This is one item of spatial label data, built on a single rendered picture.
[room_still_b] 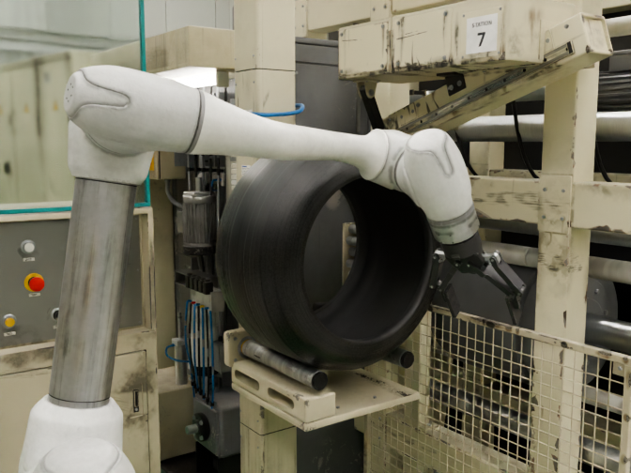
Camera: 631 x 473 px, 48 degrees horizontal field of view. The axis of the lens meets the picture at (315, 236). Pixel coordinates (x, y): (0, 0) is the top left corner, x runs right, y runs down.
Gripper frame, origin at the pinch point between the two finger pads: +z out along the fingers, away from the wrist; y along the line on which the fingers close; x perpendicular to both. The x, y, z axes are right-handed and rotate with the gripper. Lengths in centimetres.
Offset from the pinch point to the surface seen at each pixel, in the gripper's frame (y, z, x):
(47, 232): -116, -30, -18
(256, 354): -64, 13, -11
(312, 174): -37.2, -30.0, 7.6
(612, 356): 16.7, 24.8, 16.1
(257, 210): -47, -28, -3
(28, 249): -116, -30, -25
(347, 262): -73, 24, 41
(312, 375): -40.4, 10.6, -16.3
